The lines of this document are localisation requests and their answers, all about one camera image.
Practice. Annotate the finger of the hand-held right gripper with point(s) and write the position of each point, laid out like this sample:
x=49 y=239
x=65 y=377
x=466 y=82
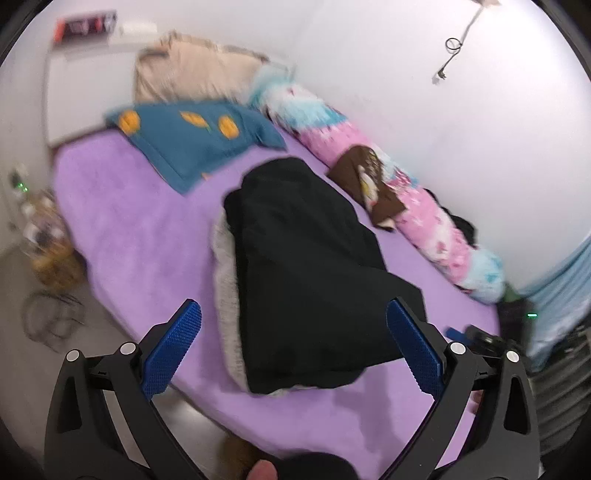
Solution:
x=455 y=332

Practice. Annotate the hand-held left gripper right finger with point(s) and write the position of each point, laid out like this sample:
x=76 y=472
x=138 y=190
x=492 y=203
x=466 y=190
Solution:
x=415 y=350

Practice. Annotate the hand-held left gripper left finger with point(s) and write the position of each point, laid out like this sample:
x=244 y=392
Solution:
x=171 y=350

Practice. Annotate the black jacket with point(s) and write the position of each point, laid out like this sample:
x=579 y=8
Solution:
x=314 y=332

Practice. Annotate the person's left hand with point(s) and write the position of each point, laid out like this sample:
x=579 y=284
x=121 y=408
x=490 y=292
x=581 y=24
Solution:
x=263 y=471

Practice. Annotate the light blue curtain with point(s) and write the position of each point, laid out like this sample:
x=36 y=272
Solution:
x=558 y=295

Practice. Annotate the grey fleece garment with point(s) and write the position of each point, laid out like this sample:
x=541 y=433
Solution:
x=226 y=277

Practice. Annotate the metal window railing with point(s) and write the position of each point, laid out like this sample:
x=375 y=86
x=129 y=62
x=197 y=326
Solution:
x=563 y=397

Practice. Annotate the crumpled black garment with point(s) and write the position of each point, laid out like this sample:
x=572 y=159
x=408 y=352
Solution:
x=461 y=226

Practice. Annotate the rolled floral quilt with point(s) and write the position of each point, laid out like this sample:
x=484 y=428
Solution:
x=429 y=221

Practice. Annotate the purple bed blanket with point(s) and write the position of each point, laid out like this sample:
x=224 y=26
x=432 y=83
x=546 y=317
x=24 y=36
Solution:
x=138 y=230

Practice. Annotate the basket of small items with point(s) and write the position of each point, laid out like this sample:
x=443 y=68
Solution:
x=55 y=263

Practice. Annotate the brown cartoon cushion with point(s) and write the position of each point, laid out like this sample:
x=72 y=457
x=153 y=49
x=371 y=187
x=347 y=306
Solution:
x=360 y=170

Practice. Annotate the blue pillow with orange print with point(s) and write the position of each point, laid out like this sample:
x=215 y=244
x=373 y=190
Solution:
x=184 y=138

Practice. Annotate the beige pillow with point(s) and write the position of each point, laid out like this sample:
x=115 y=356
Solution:
x=194 y=69

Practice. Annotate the red and black box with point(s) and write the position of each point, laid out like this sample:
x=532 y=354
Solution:
x=85 y=27

